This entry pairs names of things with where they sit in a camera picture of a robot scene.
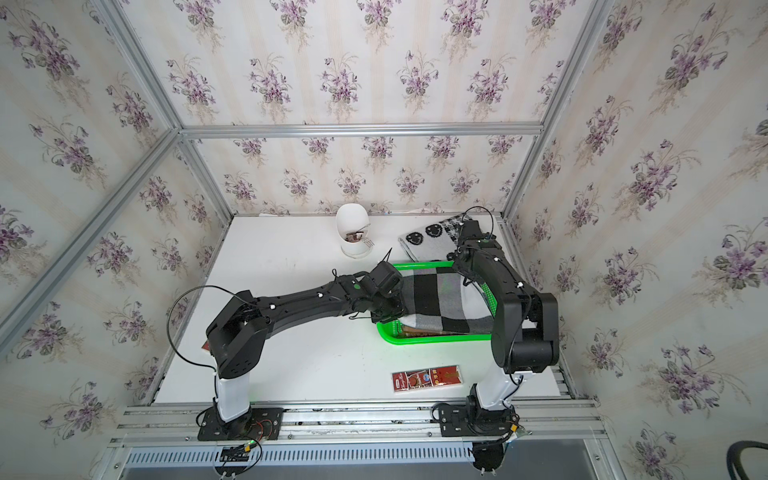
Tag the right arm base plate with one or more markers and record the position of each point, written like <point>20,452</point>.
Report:
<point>465,420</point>

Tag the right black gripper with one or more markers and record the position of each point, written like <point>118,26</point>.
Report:
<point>457,266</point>

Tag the green plastic basket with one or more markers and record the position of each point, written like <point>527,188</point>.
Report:
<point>389,331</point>

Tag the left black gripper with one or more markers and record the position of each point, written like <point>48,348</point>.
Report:
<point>398,295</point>

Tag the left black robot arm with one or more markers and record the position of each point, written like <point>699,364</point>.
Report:
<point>237,335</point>

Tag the red flat packet front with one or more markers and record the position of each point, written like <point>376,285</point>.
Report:
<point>429,378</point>

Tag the brown plaid fringed scarf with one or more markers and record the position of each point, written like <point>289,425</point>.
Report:
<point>411,332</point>

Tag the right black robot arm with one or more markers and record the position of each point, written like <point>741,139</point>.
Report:
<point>524,336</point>

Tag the black chair part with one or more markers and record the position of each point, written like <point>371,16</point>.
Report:
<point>747,460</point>

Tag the black white checkered scarf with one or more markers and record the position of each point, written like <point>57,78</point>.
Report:
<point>441,301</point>

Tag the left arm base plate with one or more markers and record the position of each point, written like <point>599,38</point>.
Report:
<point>257,423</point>

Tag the aluminium front rail frame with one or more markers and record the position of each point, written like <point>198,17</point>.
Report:
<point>366,433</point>

